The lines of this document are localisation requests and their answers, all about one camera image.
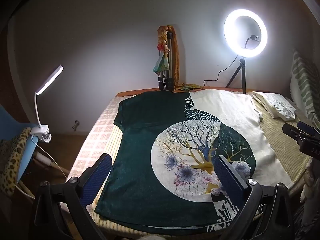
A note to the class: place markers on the person's right hand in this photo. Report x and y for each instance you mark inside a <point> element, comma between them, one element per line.
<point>310,177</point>

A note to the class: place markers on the blue chair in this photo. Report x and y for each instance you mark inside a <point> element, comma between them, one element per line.
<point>25,160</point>

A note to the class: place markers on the metal door stopper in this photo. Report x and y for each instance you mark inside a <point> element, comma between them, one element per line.
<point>75,125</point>

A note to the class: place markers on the leopard print cloth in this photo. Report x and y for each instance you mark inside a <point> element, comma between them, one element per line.
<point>10,155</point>

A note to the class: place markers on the green white tree print t-shirt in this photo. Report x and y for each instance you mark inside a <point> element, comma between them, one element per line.
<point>135,155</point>

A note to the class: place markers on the person's right forearm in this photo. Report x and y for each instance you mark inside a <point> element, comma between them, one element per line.
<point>303,220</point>

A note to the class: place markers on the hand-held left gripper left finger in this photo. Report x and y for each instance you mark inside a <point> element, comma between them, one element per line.
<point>100,175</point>

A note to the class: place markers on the striped woven mat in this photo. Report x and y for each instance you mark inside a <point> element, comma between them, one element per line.
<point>280,135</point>

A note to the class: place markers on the folded white clothes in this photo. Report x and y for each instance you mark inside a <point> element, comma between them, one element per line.
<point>275,103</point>

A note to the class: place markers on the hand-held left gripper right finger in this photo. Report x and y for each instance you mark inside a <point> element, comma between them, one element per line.
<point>226,180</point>

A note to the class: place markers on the black phone holder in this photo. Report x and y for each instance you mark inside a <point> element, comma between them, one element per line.
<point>254,38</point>

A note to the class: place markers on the white clamp desk lamp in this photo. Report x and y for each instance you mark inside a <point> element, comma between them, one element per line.
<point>37,110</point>

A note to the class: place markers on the green white striped pillow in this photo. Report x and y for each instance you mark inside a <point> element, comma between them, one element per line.
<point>303,80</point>

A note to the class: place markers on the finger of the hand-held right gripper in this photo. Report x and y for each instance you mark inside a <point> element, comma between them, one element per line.
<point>292,133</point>
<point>308,128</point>

